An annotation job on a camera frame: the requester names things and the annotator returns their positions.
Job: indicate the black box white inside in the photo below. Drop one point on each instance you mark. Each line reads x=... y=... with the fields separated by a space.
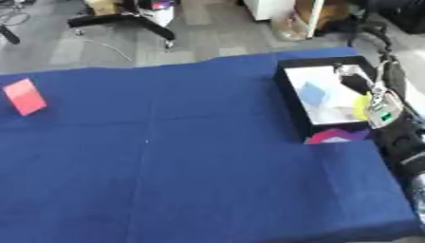
x=290 y=95

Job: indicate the black office chair base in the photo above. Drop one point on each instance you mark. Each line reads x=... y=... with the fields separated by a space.
x=145 y=23

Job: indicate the black office chair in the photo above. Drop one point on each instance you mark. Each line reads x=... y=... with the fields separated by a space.
x=376 y=30

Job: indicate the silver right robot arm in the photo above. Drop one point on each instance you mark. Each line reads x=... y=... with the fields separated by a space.
x=385 y=111

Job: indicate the clear plastic bag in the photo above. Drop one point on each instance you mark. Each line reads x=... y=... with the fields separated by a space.
x=290 y=27

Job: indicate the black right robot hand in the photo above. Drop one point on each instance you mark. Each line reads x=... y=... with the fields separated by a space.
x=357 y=84

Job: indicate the black chair leg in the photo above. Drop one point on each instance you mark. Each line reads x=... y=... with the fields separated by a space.
x=9 y=34

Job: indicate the tan cardboard box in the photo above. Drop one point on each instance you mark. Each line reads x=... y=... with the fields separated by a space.
x=101 y=6

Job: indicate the pink rectangular block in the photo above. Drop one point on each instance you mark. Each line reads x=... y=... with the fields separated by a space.
x=25 y=96

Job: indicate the yellow block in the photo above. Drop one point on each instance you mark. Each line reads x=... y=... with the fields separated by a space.
x=362 y=107

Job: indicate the black bag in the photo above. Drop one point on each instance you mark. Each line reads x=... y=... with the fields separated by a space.
x=407 y=14

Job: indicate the white cabinet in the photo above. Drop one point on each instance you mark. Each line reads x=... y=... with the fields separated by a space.
x=274 y=8

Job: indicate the light blue block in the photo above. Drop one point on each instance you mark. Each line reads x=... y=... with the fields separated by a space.
x=313 y=93

